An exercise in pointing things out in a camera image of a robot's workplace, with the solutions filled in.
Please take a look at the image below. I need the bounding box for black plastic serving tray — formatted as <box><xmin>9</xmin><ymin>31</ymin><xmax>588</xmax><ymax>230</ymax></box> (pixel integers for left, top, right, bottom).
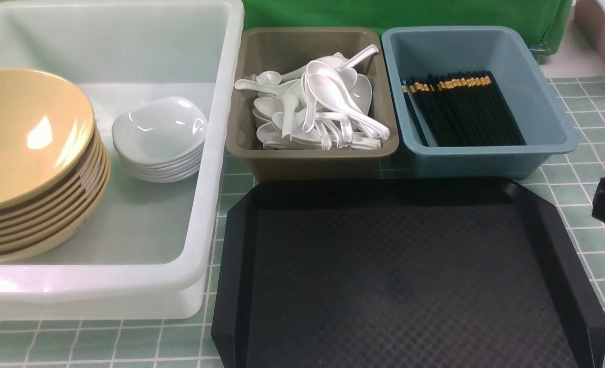
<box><xmin>211</xmin><ymin>178</ymin><xmax>605</xmax><ymax>367</ymax></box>

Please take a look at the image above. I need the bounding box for stack of white dishes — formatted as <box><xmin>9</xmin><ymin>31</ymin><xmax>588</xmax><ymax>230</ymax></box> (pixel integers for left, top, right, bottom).
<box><xmin>117</xmin><ymin>145</ymin><xmax>204</xmax><ymax>182</ymax></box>

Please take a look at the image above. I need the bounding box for stack of yellow bowls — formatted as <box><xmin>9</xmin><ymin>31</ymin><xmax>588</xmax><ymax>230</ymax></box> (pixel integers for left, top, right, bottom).
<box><xmin>0</xmin><ymin>128</ymin><xmax>111</xmax><ymax>263</ymax></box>

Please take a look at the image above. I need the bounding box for white square sauce dish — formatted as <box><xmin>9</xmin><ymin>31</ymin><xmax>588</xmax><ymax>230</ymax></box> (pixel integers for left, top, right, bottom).
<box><xmin>112</xmin><ymin>97</ymin><xmax>208</xmax><ymax>165</ymax></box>

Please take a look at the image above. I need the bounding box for large white plastic tub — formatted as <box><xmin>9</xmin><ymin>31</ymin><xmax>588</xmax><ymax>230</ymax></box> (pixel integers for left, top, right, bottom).
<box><xmin>0</xmin><ymin>1</ymin><xmax>244</xmax><ymax>320</ymax></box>

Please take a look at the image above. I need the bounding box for bundle of black chopsticks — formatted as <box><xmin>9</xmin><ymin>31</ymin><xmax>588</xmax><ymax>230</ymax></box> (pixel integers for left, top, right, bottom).
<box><xmin>401</xmin><ymin>70</ymin><xmax>527</xmax><ymax>147</ymax></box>

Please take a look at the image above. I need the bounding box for yellow noodle bowl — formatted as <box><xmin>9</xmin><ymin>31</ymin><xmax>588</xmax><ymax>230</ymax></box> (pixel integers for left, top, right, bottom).
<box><xmin>0</xmin><ymin>68</ymin><xmax>96</xmax><ymax>210</ymax></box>

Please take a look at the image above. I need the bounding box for brown plastic spoon bin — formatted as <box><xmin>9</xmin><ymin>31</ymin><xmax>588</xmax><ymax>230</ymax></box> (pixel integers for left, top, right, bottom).
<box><xmin>226</xmin><ymin>27</ymin><xmax>400</xmax><ymax>182</ymax></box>

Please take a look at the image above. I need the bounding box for pile of white spoons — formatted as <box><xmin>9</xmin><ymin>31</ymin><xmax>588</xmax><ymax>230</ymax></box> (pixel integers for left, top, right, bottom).
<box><xmin>234</xmin><ymin>44</ymin><xmax>388</xmax><ymax>151</ymax></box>

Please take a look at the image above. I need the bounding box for blue plastic chopstick bin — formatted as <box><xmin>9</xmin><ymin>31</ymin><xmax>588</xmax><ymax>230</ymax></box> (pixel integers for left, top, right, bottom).
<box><xmin>382</xmin><ymin>26</ymin><xmax>578</xmax><ymax>179</ymax></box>

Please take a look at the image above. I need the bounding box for white ceramic soup spoon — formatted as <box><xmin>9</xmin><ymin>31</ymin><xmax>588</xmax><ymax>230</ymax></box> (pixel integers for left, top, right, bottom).
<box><xmin>307</xmin><ymin>73</ymin><xmax>390</xmax><ymax>141</ymax></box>

